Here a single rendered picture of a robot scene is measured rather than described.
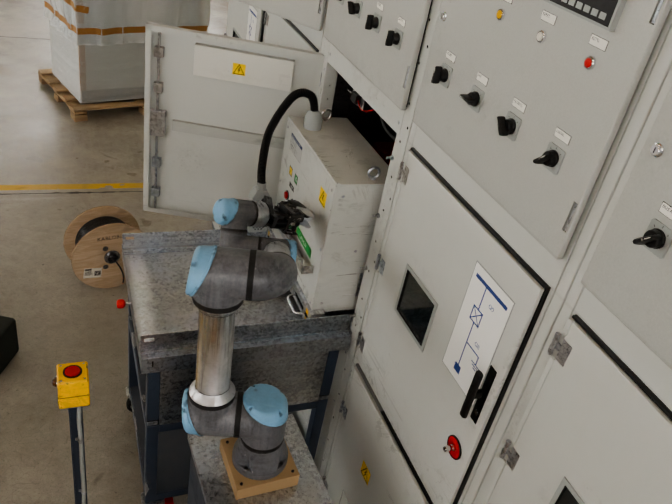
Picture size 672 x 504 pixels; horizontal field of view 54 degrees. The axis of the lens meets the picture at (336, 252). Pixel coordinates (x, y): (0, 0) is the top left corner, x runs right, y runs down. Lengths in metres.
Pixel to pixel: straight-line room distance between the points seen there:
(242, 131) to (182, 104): 0.24
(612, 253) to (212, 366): 0.93
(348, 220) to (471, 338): 0.63
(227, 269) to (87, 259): 2.18
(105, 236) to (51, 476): 1.24
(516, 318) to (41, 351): 2.45
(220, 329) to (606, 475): 0.85
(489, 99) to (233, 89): 1.25
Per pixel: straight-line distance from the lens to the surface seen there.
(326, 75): 2.38
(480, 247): 1.49
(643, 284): 1.15
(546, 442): 1.40
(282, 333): 2.15
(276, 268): 1.46
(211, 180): 2.65
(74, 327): 3.48
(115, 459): 2.90
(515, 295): 1.40
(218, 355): 1.59
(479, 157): 1.48
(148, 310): 2.23
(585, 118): 1.24
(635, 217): 1.15
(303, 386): 2.34
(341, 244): 2.04
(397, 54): 1.84
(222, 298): 1.47
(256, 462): 1.81
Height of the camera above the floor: 2.25
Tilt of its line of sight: 33 degrees down
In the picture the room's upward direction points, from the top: 12 degrees clockwise
